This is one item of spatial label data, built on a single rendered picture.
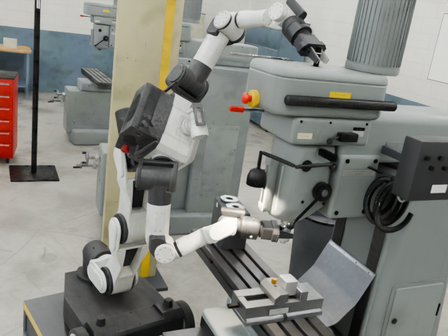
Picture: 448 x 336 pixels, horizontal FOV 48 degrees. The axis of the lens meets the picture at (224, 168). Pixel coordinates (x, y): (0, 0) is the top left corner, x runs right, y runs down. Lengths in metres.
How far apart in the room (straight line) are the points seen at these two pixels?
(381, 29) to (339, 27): 6.97
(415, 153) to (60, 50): 9.38
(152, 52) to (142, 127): 1.56
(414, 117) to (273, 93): 0.63
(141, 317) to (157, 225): 0.75
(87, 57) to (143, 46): 7.39
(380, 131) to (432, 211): 0.42
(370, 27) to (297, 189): 0.63
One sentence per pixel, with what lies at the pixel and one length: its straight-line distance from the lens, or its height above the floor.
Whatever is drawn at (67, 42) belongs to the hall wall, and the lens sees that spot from 10.64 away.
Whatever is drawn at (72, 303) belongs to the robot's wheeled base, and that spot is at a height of 0.57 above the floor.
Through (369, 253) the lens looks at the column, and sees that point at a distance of 2.18.
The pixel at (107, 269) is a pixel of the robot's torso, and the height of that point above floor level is 0.75.
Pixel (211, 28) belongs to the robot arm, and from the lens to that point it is 2.10.
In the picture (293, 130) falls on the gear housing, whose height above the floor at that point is 1.68.
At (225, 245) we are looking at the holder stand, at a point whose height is 0.97.
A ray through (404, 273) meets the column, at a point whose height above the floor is 1.11.
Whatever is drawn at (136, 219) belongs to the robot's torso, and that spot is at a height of 1.08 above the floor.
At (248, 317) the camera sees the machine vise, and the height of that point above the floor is 0.97.
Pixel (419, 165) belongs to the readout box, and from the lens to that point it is 1.74.
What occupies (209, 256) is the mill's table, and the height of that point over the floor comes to 0.93.
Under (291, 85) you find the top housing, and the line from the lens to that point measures 1.65.
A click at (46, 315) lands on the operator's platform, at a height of 0.40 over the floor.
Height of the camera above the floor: 2.04
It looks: 17 degrees down
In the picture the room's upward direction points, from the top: 8 degrees clockwise
